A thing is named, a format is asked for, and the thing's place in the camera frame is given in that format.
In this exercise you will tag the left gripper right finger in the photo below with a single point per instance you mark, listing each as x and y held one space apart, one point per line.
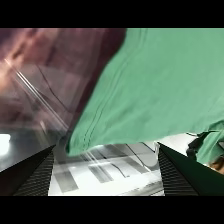
186 176

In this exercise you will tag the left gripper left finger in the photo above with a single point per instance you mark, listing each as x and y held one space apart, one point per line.
28 178

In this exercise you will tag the green T-shirt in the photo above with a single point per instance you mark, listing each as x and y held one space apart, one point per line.
160 90

